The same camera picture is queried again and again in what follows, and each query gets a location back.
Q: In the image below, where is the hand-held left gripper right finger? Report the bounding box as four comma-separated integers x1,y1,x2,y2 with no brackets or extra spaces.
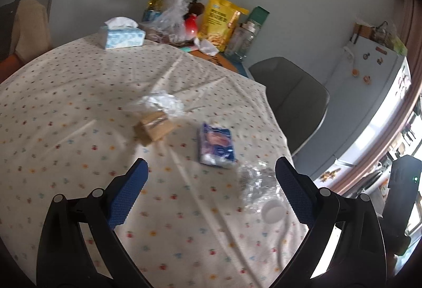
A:
270,156,388,288

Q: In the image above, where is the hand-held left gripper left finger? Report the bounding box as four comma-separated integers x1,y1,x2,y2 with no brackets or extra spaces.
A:
37,158,153,288

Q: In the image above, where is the crushed clear plastic bottle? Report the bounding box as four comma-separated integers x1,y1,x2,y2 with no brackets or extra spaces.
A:
237,161,288,225

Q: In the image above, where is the small brown cardboard box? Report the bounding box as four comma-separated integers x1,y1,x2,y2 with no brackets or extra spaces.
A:
133,111,175,146

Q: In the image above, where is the blue white plastic packet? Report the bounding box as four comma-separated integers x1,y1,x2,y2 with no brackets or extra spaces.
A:
197,122,237,169

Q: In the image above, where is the translucent white plastic wrapper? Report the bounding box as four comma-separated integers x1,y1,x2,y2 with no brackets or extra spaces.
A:
127,92,185,118

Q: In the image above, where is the spotted cream tablecloth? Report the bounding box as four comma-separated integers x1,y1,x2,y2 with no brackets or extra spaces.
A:
0,32,311,288

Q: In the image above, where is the grey upholstered chair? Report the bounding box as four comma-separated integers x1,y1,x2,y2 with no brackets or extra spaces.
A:
247,56,330,157

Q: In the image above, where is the white refrigerator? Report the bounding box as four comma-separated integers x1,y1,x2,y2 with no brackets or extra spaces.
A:
313,33,413,184

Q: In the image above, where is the group of fridge magnets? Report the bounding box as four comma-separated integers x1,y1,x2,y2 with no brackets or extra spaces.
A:
351,49,413,100

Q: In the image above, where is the blue white tissue box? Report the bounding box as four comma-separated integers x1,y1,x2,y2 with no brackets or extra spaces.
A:
98,17,146,51

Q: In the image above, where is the glass jar with lid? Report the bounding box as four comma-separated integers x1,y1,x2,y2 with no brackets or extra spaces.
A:
224,21,261,62

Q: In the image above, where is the orange chair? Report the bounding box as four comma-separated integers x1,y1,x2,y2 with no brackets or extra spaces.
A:
0,53,24,85

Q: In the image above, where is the red bottle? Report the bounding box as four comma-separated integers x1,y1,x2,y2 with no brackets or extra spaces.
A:
184,3,207,40

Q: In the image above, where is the green tall box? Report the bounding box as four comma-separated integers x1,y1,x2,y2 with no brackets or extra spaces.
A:
247,6,270,32

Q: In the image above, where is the clear plastic bag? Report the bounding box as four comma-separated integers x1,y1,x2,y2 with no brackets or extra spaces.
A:
138,0,191,45

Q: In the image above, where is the yellow snack bag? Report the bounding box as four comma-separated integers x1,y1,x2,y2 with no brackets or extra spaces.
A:
197,0,250,49

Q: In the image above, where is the dark cloth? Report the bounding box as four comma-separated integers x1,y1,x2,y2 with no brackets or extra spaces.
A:
0,1,21,62

